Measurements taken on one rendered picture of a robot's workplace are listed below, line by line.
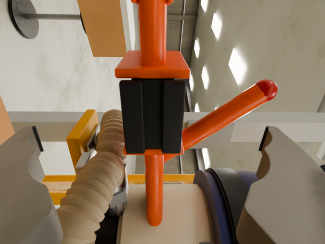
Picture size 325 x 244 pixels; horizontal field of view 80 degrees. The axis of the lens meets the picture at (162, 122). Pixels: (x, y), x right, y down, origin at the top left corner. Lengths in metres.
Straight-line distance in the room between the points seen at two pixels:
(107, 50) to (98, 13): 0.34
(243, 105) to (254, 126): 1.25
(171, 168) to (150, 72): 11.83
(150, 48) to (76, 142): 0.20
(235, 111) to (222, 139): 1.16
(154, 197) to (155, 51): 0.17
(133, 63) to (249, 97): 0.12
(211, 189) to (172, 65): 0.20
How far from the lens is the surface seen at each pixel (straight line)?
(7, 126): 0.54
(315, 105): 2.87
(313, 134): 1.74
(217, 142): 1.38
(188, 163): 12.25
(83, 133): 0.32
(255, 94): 0.22
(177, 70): 0.16
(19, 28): 2.34
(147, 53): 0.16
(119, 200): 0.28
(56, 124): 1.46
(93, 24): 2.03
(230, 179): 0.32
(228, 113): 0.22
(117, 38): 2.04
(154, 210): 0.27
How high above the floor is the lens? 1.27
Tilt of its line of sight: 2 degrees up
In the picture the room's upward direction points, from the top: 90 degrees clockwise
